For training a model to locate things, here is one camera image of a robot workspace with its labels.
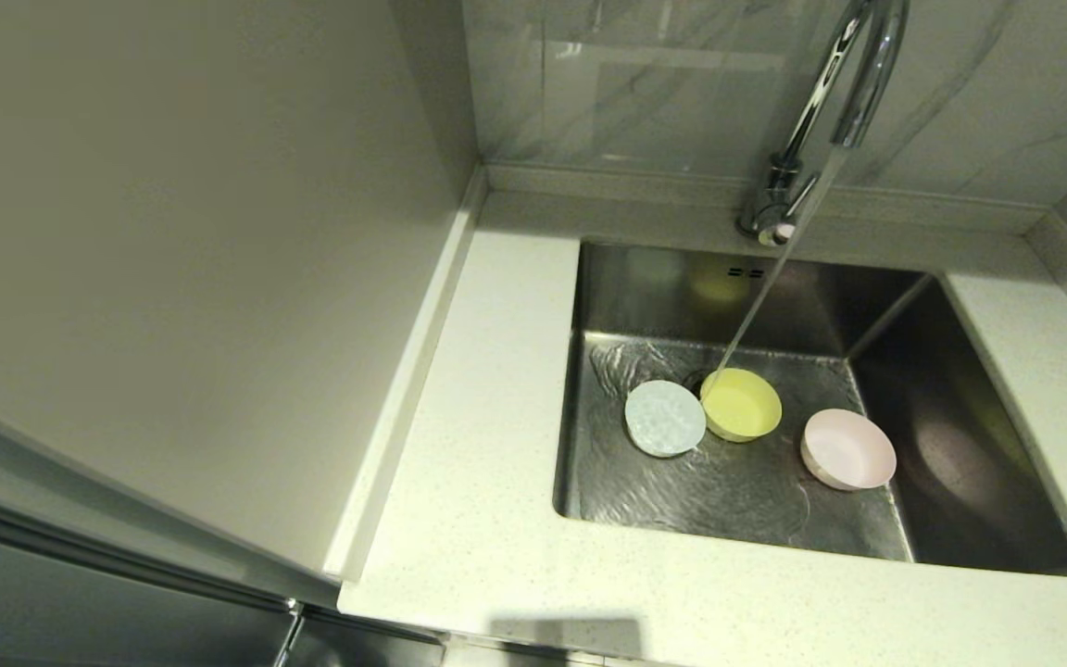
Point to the yellow plastic bowl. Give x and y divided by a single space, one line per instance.
741 406

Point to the stainless steel sink basin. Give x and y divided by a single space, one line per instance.
645 500

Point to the pink plastic bowl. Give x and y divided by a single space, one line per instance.
848 449

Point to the dark steel appliance door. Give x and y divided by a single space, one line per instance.
80 611

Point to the chrome gooseneck faucet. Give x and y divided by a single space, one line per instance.
774 211

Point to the white plastic bowl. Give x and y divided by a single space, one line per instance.
664 419

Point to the clear running water stream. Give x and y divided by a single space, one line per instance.
765 295

